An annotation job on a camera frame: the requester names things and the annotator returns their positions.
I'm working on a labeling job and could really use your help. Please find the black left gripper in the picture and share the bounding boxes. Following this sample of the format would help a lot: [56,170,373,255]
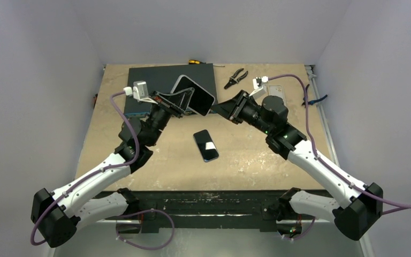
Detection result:
[145,87,194,147]

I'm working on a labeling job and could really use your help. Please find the phone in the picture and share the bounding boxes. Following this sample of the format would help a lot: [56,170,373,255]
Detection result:
[171,74,216,116]
[268,85,285,99]

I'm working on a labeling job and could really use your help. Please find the blue smartphone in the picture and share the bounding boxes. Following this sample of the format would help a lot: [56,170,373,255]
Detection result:
[193,130,219,162]

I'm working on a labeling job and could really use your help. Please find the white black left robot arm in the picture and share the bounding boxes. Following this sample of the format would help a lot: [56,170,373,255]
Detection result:
[29,86,195,248]

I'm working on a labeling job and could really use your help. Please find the yellow black screwdriver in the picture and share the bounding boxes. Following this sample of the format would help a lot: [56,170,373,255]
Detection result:
[188,59,225,67]

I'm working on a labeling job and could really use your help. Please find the black grey wire stripper pliers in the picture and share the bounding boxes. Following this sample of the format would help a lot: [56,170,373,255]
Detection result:
[224,68,248,89]

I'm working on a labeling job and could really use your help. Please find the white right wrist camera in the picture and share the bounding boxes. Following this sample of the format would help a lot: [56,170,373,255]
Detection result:
[250,76,269,100]

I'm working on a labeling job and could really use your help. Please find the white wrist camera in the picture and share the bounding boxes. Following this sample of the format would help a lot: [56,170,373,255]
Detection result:
[123,81,156,104]
[250,76,269,100]

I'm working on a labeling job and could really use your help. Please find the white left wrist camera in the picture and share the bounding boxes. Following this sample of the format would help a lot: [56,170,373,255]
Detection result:
[123,81,156,104]

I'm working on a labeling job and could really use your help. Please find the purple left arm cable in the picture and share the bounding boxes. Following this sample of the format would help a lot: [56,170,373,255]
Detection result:
[29,91,176,251]

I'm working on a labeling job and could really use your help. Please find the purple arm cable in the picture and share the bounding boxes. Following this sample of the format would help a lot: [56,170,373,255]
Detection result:
[267,73,411,242]
[29,91,176,251]

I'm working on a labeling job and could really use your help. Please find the blue handled cutting pliers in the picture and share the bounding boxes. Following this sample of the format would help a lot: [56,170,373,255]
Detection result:
[301,94,328,107]

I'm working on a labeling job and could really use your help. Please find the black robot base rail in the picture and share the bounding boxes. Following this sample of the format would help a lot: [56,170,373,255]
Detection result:
[99,190,334,235]

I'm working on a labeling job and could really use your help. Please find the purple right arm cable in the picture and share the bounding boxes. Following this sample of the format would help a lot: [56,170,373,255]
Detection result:
[267,73,411,242]

